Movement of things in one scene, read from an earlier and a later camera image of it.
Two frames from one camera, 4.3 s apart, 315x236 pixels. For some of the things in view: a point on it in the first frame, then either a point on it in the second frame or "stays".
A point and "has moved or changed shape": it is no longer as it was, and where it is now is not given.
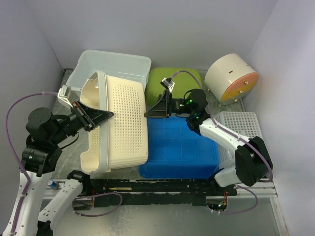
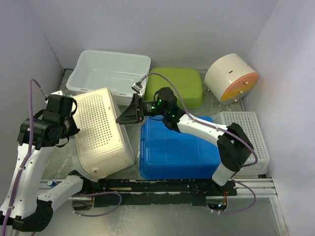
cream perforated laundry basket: (120, 141) has moved or changed shape
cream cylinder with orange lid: (230, 79) stays
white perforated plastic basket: (245, 124) stays
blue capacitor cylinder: (53, 184) stays
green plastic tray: (183, 82) stays
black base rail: (154, 191) stays
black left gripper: (91, 117) to (75, 129)
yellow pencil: (121, 188) stays
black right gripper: (162, 109) to (131, 115)
